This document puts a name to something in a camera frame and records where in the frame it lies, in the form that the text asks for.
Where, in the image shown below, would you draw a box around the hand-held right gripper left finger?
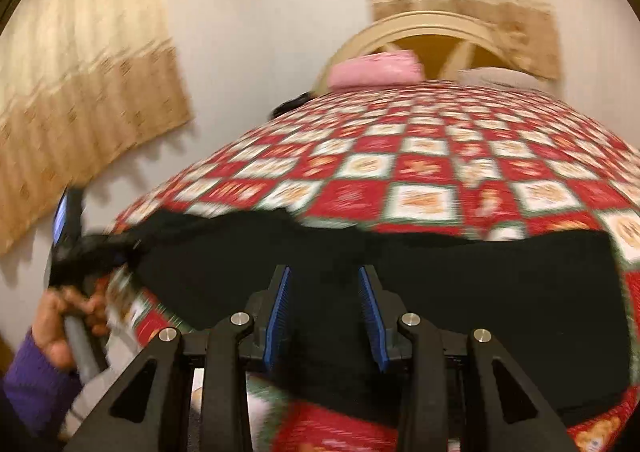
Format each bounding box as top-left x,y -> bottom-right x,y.
62,264 -> 293,452

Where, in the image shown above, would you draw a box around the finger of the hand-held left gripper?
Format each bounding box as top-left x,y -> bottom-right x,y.
51,186 -> 87,257
49,231 -> 143,289

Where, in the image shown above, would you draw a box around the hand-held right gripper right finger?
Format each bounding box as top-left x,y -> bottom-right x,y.
357,264 -> 581,452

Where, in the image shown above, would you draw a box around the black pants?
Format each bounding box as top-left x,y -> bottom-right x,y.
115,209 -> 632,425

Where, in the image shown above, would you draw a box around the person's left forearm purple sleeve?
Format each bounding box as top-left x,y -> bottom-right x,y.
0,332 -> 82,439

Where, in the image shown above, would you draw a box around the person's left hand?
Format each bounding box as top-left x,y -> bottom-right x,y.
31,279 -> 110,370

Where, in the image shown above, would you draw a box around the beige floral side curtain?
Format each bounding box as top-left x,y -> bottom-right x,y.
0,0 -> 196,257

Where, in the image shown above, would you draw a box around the red printed bear blanket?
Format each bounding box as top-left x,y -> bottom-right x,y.
107,79 -> 640,452

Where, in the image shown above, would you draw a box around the small dark object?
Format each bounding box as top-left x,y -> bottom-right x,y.
272,93 -> 315,119

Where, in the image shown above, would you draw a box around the pink folded pillow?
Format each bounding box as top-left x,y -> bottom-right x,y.
327,50 -> 426,89

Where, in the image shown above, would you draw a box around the striped pillow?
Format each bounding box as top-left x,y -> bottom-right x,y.
457,66 -> 557,91

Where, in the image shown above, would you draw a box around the cream wooden bed headboard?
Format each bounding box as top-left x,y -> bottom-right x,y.
312,12 -> 557,93

